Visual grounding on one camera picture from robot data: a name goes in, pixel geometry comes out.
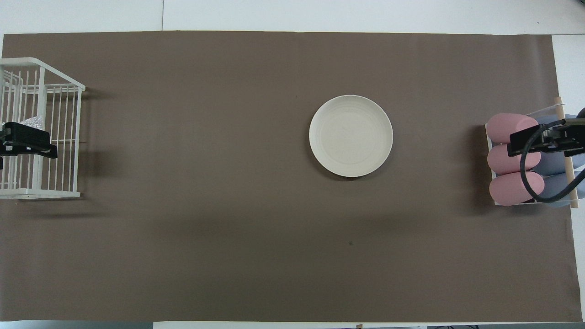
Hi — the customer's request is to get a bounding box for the white cup rack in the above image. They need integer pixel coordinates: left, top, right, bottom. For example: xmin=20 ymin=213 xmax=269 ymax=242
xmin=484 ymin=96 xmax=580 ymax=210

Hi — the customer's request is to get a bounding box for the white wire dish rack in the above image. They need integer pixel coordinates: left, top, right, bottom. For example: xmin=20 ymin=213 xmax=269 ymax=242
xmin=0 ymin=57 xmax=86 ymax=200

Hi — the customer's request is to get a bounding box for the cream round plate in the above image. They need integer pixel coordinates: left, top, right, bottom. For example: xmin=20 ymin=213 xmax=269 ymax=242
xmin=309 ymin=95 xmax=394 ymax=178

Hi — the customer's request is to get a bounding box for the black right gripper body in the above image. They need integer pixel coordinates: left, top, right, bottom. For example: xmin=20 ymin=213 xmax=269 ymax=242
xmin=509 ymin=118 xmax=585 ymax=157

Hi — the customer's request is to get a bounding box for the pink cup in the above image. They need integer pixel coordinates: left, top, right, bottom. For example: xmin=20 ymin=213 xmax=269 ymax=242
xmin=489 ymin=171 xmax=545 ymax=207
xmin=485 ymin=113 xmax=540 ymax=144
xmin=487 ymin=143 xmax=542 ymax=175

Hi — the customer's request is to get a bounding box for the brown table mat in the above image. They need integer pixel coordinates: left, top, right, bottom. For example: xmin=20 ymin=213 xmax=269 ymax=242
xmin=0 ymin=31 xmax=583 ymax=323

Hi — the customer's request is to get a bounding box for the blue cup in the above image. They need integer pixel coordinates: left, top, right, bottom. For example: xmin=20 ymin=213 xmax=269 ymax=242
xmin=535 ymin=151 xmax=585 ymax=176
xmin=535 ymin=114 xmax=579 ymax=138
xmin=539 ymin=171 xmax=585 ymax=209

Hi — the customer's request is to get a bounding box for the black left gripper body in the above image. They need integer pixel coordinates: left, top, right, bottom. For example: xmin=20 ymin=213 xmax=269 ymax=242
xmin=0 ymin=122 xmax=50 ymax=157

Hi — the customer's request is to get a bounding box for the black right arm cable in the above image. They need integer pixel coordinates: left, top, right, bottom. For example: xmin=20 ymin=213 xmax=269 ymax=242
xmin=520 ymin=120 xmax=585 ymax=203

